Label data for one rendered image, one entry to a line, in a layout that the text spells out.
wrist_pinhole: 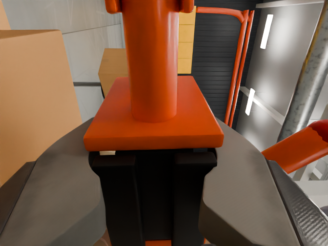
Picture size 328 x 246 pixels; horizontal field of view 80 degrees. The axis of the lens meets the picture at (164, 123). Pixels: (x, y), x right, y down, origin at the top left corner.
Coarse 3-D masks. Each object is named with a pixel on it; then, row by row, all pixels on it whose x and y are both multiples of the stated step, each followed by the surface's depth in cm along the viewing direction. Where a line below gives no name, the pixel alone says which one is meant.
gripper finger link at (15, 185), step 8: (24, 168) 8; (32, 168) 8; (16, 176) 7; (24, 176) 7; (8, 184) 7; (16, 184) 7; (24, 184) 7; (0, 192) 7; (8, 192) 7; (16, 192) 7; (0, 200) 6; (8, 200) 6; (16, 200) 6; (0, 208) 6; (8, 208) 6; (0, 216) 6; (8, 216) 6; (0, 224) 6; (0, 232) 5
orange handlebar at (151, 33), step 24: (120, 0) 7; (144, 0) 6; (168, 0) 7; (192, 0) 7; (144, 24) 7; (168, 24) 7; (144, 48) 7; (168, 48) 8; (144, 72) 8; (168, 72) 8; (144, 96) 8; (168, 96) 8; (144, 120) 9
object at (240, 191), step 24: (240, 144) 9; (216, 168) 8; (240, 168) 8; (264, 168) 8; (216, 192) 7; (240, 192) 7; (264, 192) 7; (216, 216) 6; (240, 216) 6; (264, 216) 6; (216, 240) 6; (240, 240) 6; (264, 240) 5; (288, 240) 5
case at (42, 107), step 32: (0, 32) 22; (32, 32) 22; (0, 64) 16; (32, 64) 20; (64, 64) 28; (0, 96) 16; (32, 96) 20; (64, 96) 27; (0, 128) 16; (32, 128) 20; (64, 128) 27; (0, 160) 16; (32, 160) 20
